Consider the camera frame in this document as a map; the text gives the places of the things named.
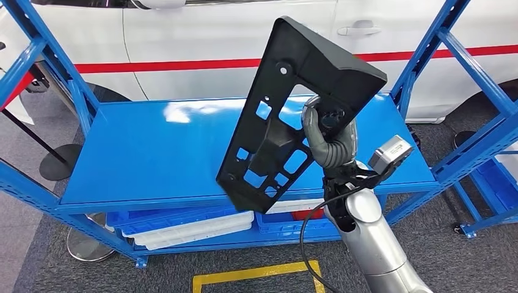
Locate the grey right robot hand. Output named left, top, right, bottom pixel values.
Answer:
left=301, top=95, right=359, bottom=154

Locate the black plastic plate frame part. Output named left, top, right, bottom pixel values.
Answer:
left=215, top=16, right=388, bottom=214

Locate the blue metal shelf rack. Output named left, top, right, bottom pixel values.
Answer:
left=453, top=150, right=518, bottom=239
left=0, top=0, right=518, bottom=269

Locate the small red item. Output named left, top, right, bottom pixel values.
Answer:
left=291, top=208, right=326, bottom=221

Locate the black ribbed object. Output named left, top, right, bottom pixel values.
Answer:
left=406, top=124, right=421, bottom=151

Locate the blue plastic crate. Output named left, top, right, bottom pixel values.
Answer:
left=106, top=206, right=244, bottom=237
left=255, top=208, right=341, bottom=236

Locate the white car with red stripe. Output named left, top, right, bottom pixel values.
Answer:
left=0, top=0, right=518, bottom=124

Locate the black stanchion base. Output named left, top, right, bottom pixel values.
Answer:
left=452, top=130, right=478, bottom=151

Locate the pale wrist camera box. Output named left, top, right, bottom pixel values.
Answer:
left=327, top=134, right=414, bottom=189

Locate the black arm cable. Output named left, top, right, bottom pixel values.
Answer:
left=299, top=190, right=357, bottom=293

